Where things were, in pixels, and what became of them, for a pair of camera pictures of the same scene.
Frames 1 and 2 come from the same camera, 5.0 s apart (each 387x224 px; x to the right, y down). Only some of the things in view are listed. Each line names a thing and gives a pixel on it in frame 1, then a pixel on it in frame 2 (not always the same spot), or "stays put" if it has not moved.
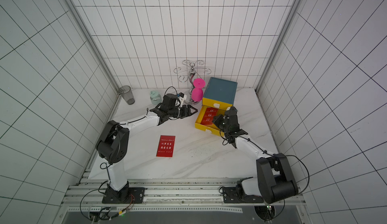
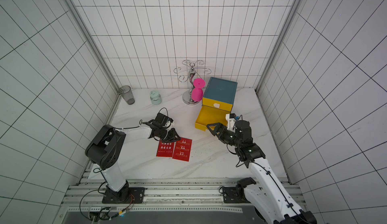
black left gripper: (189, 113) → (172, 137)
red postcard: (207, 118) → (182, 149)
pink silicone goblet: (197, 93) stays put
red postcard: (166, 146) stays put
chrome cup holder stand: (187, 98) stays put
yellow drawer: (212, 127) stays put
